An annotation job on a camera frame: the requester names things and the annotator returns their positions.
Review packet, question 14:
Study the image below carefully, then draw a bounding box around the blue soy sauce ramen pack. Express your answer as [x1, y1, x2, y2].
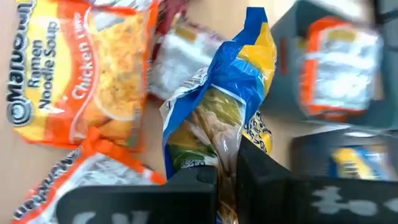
[159, 6, 278, 224]
[329, 145, 391, 181]

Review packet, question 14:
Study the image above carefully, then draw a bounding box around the dark teal plastic bin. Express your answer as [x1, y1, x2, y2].
[261, 0, 398, 130]

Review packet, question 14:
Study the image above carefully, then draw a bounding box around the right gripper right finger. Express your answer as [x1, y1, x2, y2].
[236, 136, 398, 224]

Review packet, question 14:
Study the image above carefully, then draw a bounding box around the red beef ramen pack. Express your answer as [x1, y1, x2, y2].
[147, 0, 228, 102]

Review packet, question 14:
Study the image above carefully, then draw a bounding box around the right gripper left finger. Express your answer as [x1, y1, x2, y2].
[55, 166, 218, 224]

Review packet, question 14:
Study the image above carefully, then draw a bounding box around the orange chicken ramen pack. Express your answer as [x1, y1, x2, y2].
[6, 0, 161, 152]
[11, 127, 167, 224]
[298, 16, 385, 123]

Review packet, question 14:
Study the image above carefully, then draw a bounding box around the grey plastic bin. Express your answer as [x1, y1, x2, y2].
[290, 126, 398, 187]

